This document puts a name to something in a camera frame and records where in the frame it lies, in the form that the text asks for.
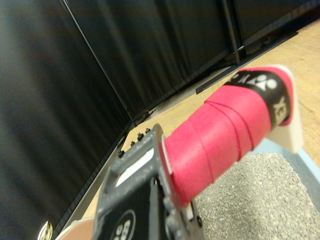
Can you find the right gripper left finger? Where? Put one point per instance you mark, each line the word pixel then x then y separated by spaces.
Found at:
pixel 147 142

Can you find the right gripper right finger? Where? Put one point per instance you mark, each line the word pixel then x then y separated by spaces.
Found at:
pixel 180 225

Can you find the blue litter tray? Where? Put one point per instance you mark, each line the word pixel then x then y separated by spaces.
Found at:
pixel 262 200

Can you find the black curtain stand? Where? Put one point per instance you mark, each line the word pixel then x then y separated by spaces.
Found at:
pixel 100 65
pixel 235 40

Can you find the white bin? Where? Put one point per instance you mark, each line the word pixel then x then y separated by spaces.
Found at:
pixel 80 228

